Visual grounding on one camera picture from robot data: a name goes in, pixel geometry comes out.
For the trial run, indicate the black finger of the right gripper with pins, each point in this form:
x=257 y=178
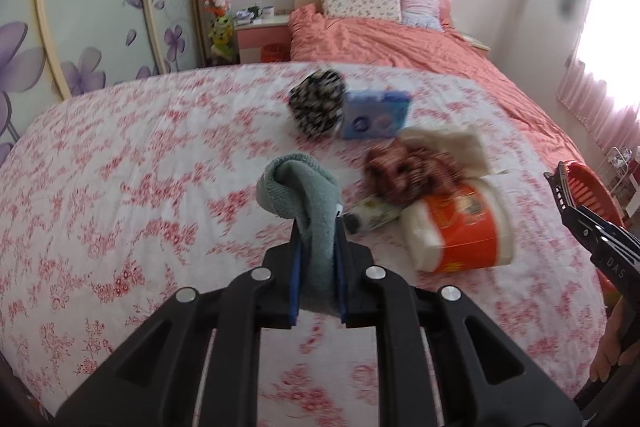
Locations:
x=613 y=250

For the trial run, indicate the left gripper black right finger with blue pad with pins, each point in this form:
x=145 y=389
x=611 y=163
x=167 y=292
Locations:
x=441 y=359

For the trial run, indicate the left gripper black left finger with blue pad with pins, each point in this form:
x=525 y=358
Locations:
x=195 y=360

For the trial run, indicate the orange white tissue roll pack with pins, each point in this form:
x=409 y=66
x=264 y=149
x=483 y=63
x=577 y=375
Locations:
x=467 y=230

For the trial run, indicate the beige paper napkin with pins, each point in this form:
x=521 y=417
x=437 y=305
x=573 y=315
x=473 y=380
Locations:
x=461 y=143

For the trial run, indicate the floral hand cream tube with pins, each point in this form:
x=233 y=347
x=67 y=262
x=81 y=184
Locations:
x=369 y=214

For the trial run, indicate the brown striped scrunchie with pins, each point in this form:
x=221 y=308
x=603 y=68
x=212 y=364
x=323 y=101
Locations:
x=401 y=173

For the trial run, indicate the green smiley face towel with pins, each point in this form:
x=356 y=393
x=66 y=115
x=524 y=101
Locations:
x=296 y=186

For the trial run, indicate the person's right hand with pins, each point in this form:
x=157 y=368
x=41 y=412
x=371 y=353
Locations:
x=609 y=352

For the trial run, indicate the orange plastic basket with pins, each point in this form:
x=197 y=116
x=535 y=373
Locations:
x=587 y=190

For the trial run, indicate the pink curtain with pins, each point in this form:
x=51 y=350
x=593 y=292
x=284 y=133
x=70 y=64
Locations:
x=600 y=86

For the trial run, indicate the floral pink white bedspread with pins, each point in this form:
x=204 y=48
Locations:
x=112 y=201

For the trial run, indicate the blue tissue pack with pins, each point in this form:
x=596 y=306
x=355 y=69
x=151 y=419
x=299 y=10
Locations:
x=374 y=114

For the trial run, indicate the striped pink pillow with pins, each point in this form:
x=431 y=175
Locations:
x=424 y=14

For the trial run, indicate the black floral scrunchie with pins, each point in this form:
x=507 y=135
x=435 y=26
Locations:
x=316 y=103

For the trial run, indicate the pink nightstand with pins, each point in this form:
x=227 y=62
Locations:
x=264 y=40

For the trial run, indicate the coral orange duvet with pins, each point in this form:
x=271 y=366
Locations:
x=316 y=38

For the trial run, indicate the flower pattern wardrobe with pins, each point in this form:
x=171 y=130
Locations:
x=56 y=49

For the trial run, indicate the plush toy display tube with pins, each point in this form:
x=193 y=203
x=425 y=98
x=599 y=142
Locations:
x=218 y=28

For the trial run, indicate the white wire rack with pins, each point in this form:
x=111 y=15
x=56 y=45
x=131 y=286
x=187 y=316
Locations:
x=619 y=171

